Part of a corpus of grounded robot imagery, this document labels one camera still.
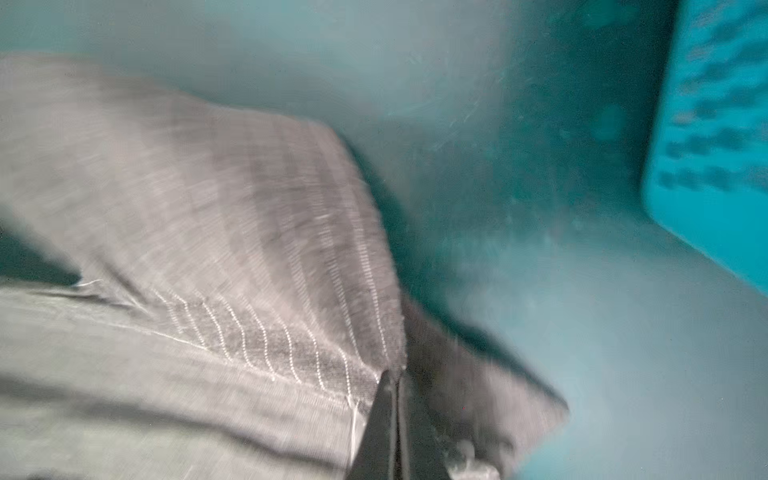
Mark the dark grey striped shirt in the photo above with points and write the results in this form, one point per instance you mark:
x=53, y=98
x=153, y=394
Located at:
x=237, y=302

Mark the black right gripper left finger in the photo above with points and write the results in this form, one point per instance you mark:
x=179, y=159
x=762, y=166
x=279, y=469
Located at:
x=377, y=457

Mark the teal plastic basket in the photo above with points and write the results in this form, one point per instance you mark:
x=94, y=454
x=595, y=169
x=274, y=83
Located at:
x=705, y=179

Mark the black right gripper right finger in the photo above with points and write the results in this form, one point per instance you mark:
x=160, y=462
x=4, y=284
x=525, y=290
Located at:
x=419, y=456

